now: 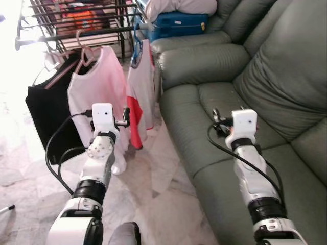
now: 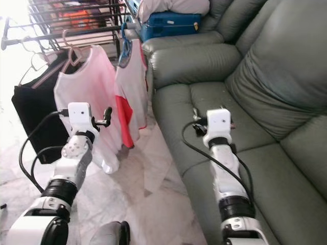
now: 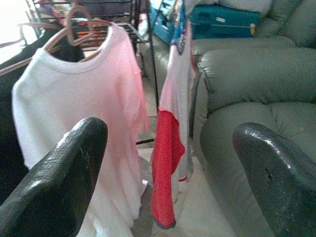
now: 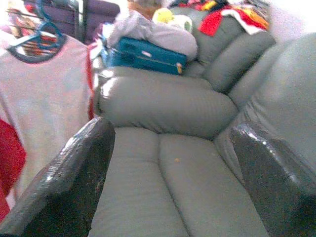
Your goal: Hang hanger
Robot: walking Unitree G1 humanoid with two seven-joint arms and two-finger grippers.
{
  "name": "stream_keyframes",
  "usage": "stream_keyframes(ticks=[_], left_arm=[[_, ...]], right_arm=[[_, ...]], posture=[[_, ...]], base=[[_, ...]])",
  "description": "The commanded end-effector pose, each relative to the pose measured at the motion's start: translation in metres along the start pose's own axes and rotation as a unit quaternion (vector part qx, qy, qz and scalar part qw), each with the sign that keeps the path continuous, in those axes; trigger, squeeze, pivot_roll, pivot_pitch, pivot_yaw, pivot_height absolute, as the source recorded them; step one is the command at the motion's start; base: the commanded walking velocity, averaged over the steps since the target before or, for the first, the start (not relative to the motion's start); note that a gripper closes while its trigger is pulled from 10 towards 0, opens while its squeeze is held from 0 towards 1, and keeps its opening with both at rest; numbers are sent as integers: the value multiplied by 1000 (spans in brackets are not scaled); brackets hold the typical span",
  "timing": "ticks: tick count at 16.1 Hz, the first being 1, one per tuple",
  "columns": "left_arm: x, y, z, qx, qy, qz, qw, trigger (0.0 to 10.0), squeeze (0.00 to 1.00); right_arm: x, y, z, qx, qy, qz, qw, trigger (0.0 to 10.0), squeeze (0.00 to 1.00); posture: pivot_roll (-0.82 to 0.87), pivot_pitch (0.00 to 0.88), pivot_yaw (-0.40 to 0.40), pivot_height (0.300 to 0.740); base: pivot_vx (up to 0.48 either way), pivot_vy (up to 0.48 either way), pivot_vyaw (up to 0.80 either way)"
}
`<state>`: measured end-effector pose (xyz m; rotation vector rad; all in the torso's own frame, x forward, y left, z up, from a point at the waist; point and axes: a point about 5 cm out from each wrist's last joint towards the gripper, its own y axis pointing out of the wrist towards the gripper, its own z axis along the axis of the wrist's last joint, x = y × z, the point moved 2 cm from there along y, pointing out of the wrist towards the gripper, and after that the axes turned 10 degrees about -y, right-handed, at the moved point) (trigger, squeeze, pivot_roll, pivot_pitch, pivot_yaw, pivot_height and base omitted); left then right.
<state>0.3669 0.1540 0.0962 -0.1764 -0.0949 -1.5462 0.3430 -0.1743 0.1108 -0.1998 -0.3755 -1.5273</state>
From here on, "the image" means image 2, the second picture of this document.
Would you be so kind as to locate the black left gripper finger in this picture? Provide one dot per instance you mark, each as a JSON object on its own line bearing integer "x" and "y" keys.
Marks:
{"x": 108, "y": 116}

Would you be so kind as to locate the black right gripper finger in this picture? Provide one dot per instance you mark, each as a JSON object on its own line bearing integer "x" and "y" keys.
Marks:
{"x": 194, "y": 114}

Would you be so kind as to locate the black shirt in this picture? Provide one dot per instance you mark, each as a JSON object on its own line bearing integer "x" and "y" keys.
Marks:
{"x": 36, "y": 117}

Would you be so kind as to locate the blue plastic hanger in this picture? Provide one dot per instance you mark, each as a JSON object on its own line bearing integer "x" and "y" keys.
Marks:
{"x": 121, "y": 56}

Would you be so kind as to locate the white plastic hanger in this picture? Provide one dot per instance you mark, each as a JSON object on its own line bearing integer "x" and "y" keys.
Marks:
{"x": 38, "y": 60}

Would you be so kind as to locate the pale pink white shirt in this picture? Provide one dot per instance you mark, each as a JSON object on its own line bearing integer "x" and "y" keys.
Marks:
{"x": 89, "y": 81}

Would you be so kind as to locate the red and white shirt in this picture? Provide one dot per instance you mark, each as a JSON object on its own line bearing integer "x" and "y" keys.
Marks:
{"x": 130, "y": 76}

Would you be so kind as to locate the green leather sofa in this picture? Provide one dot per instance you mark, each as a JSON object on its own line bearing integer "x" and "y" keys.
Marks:
{"x": 245, "y": 76}

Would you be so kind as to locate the metal clothes rack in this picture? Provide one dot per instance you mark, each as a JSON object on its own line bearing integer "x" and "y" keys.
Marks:
{"x": 104, "y": 29}

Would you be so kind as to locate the blue hard case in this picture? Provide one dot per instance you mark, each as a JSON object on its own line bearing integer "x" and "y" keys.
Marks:
{"x": 171, "y": 25}

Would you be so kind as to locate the white pillow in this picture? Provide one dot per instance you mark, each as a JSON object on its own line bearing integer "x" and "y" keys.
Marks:
{"x": 171, "y": 6}

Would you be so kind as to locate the silver left robot leg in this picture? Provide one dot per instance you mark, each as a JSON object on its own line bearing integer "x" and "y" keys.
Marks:
{"x": 110, "y": 235}

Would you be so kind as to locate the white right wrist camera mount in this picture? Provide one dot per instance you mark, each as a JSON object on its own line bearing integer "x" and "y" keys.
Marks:
{"x": 218, "y": 122}

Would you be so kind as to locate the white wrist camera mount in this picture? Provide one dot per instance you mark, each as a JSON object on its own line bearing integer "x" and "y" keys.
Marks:
{"x": 80, "y": 116}
{"x": 218, "y": 122}

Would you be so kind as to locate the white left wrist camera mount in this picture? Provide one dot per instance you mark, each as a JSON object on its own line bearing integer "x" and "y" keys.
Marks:
{"x": 80, "y": 116}

